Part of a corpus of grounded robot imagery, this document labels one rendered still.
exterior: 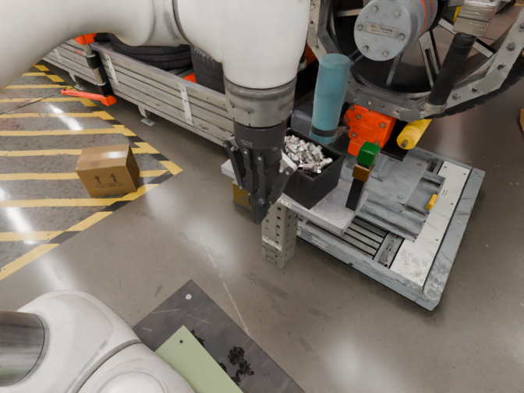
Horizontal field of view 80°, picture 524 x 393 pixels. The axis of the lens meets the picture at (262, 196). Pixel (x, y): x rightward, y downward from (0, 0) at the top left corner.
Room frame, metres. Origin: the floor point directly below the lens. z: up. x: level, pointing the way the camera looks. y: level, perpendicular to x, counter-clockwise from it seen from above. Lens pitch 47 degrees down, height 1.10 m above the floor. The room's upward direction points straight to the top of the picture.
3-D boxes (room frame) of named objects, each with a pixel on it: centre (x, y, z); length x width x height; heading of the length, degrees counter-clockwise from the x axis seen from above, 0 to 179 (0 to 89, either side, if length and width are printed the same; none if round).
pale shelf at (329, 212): (0.69, -0.09, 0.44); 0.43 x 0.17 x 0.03; 54
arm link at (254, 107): (0.37, 0.00, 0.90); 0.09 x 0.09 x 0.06
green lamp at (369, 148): (0.57, -0.25, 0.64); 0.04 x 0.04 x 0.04; 54
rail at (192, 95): (1.92, 1.01, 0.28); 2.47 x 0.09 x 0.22; 54
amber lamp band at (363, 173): (0.57, -0.25, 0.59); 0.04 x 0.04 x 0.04; 54
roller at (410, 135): (0.89, -0.52, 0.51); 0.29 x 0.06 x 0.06; 144
